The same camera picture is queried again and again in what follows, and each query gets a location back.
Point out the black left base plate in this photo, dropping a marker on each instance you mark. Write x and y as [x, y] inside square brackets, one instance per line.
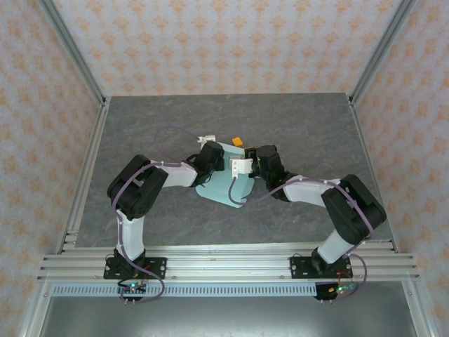
[158, 268]

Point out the light teal cloth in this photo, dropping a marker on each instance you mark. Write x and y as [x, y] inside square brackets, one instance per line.
[217, 189]

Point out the aluminium frame post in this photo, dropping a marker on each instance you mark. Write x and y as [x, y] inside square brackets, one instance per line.
[380, 52]
[76, 52]

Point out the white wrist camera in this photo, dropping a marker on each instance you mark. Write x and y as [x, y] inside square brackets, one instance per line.
[242, 165]
[207, 139]

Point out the aluminium table edge rail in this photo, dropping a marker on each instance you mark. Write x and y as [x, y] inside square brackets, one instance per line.
[228, 247]

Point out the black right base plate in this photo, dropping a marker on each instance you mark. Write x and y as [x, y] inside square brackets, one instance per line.
[298, 268]

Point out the aluminium side rail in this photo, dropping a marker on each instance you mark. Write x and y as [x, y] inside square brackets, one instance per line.
[95, 140]
[363, 140]

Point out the right controller board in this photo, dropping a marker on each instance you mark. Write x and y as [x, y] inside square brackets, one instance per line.
[336, 290]

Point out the grey metal panel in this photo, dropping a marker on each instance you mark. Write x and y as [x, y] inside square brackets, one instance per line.
[228, 319]

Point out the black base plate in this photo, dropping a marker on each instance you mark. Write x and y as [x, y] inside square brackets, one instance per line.
[298, 268]
[158, 268]

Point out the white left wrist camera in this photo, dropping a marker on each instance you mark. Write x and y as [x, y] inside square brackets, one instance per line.
[207, 139]

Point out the controller board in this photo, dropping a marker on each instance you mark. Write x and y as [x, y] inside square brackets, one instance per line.
[336, 290]
[132, 289]

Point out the left controller board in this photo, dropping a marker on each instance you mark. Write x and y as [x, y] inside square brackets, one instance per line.
[132, 289]

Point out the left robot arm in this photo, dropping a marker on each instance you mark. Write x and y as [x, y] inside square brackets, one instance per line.
[131, 238]

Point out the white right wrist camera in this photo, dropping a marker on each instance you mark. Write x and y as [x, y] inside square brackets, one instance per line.
[242, 165]

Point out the wide aluminium mounting beam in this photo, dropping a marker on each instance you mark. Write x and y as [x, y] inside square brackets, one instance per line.
[228, 267]

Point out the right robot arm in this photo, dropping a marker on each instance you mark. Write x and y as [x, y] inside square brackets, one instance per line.
[336, 245]

